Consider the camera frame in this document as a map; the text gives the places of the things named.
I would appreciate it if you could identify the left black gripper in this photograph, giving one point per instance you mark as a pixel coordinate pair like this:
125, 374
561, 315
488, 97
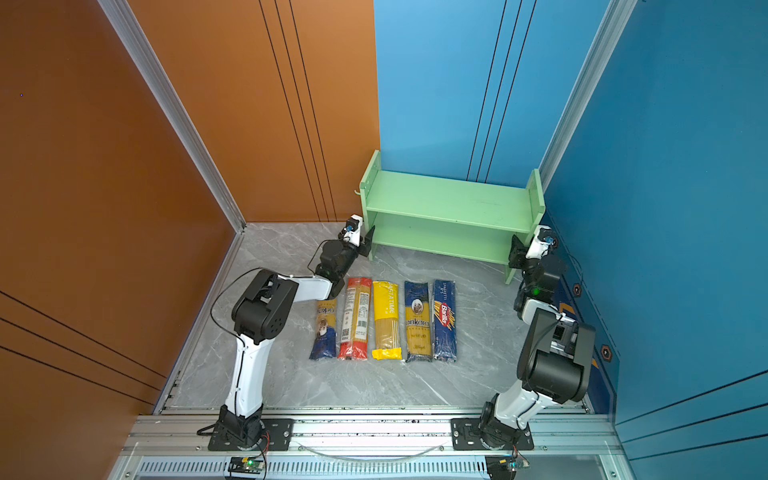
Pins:
365, 247

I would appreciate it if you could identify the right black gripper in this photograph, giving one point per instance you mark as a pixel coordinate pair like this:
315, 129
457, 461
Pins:
518, 254

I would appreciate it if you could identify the dark blue portrait spaghetti bag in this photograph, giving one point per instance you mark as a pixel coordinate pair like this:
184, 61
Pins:
418, 322

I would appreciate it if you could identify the red white spaghetti bag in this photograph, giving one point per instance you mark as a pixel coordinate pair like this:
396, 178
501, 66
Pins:
354, 328

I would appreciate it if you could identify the blue yellow spaghetti bag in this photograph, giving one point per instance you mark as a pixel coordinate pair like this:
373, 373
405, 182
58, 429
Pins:
325, 344

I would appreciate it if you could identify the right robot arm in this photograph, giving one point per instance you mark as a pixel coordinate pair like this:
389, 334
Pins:
555, 362

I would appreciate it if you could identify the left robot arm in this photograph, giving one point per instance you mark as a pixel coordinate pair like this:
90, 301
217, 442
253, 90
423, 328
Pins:
259, 315

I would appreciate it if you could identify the green wooden two-tier shelf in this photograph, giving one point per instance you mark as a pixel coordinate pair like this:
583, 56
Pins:
474, 221

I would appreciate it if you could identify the blue Barilla spaghetti box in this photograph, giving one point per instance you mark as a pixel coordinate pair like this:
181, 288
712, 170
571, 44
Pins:
444, 321

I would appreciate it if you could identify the right green circuit board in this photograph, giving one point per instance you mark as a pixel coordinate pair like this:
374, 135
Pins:
504, 467

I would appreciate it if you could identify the green circuit board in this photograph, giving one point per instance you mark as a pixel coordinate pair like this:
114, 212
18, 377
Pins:
504, 467
248, 467

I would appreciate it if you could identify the left green circuit board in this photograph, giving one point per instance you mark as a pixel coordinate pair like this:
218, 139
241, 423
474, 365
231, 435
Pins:
248, 467

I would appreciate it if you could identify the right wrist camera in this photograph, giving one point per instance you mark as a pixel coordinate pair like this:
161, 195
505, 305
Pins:
544, 242

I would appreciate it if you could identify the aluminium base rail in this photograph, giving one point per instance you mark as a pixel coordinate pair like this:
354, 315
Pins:
354, 443

